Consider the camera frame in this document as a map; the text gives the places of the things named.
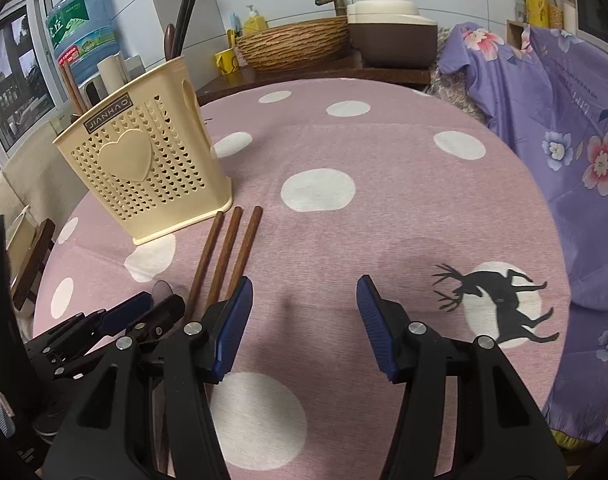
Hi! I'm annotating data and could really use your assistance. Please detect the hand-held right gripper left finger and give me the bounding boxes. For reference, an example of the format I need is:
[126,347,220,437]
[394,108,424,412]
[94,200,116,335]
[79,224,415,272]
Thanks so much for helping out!
[43,276,255,480]

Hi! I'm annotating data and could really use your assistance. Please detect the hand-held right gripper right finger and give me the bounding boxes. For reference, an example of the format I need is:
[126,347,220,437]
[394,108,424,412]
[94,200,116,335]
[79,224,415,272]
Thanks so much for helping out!
[356,275,569,480]

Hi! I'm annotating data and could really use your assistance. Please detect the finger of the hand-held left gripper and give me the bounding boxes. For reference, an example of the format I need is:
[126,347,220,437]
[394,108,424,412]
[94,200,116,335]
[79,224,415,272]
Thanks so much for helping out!
[26,291,155,381]
[125,294,185,356]

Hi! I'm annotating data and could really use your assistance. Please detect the brown wooden chopstick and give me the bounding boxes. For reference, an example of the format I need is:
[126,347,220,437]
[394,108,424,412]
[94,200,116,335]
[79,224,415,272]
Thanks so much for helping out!
[65,56,91,112]
[204,206,245,313]
[58,58,84,115]
[151,211,225,476]
[223,205,263,303]

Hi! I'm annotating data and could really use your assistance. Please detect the cream perforated utensil holder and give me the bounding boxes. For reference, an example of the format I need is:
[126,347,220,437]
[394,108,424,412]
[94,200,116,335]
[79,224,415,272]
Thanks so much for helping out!
[51,55,233,246]

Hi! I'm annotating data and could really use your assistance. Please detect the black chopstick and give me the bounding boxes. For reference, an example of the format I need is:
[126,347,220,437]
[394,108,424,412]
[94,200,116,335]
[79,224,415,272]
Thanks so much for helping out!
[176,0,206,58]
[171,0,199,58]

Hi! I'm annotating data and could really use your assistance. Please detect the dark wooden chair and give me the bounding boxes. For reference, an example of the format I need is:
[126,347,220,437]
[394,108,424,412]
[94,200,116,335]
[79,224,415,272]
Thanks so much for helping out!
[6,217,56,311]

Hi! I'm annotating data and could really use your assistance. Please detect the pink polka-dot tablecloth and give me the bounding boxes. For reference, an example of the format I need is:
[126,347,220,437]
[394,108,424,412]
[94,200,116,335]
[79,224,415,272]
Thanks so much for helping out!
[31,77,572,480]

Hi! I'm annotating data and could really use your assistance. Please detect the paper towel roll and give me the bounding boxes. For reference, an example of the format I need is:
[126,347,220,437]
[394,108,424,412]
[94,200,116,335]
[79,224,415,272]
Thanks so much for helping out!
[96,54,128,94]

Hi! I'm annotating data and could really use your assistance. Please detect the glass window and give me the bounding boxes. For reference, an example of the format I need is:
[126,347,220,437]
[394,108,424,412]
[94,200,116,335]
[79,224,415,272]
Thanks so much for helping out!
[0,0,67,153]

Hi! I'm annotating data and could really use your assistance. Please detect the wooden sink counter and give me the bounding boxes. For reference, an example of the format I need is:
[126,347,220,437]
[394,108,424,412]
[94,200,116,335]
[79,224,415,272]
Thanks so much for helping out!
[196,50,432,106]

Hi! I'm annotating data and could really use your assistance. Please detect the yellow cup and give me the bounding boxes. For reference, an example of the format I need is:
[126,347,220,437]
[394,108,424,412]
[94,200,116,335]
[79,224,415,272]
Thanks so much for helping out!
[214,49,241,76]

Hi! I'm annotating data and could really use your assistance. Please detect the purple floral cloth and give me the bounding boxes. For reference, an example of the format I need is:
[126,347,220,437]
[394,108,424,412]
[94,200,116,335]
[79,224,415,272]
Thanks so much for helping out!
[424,21,608,446]

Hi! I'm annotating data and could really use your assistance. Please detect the woven wicker basin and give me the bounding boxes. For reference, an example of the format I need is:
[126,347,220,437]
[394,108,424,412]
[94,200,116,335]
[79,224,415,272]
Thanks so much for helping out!
[234,16,352,72]

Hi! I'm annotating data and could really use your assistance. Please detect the blue water bottle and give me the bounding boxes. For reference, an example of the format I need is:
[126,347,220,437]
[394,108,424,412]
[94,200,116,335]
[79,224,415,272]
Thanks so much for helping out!
[45,0,122,78]

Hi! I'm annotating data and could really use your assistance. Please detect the yellow soap bottle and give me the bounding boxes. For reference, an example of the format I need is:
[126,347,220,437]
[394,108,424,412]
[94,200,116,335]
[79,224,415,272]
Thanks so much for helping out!
[242,4,269,36]

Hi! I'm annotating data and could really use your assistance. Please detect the white microwave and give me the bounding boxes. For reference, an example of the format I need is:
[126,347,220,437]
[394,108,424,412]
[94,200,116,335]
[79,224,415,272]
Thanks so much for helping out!
[574,0,608,38]

